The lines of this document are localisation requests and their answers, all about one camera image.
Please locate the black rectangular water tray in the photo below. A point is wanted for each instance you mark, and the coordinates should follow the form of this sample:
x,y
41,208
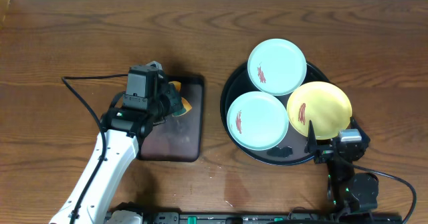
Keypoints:
x,y
178,138

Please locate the lower light green plate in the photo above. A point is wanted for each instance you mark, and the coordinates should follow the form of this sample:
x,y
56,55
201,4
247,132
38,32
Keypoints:
x,y
257,120

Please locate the yellow plate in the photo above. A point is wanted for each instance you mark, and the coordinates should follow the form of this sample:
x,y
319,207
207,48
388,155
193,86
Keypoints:
x,y
321,104

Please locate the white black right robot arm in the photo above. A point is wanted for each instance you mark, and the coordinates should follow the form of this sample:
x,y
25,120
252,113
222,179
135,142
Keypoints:
x,y
352,193

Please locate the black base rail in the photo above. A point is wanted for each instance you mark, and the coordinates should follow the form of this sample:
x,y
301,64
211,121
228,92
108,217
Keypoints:
x,y
125,217

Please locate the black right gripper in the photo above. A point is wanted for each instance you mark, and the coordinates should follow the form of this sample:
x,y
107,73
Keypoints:
x,y
325,152

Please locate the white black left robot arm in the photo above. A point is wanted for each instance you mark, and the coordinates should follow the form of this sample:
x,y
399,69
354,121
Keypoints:
x,y
122,133

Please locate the top light green plate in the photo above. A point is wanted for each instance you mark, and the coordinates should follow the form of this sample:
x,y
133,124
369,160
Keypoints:
x,y
277,67

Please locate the round black serving tray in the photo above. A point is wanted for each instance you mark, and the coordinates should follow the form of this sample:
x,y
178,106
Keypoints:
x,y
290,151

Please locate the light green plate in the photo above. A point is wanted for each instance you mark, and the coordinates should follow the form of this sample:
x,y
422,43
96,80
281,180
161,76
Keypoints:
x,y
277,67
257,120

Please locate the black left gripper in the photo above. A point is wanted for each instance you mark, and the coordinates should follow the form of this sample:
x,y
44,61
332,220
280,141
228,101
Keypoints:
x,y
172,100

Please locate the yellow green scrubbing sponge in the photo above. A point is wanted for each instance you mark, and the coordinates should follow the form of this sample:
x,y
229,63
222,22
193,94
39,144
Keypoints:
x,y
186,106

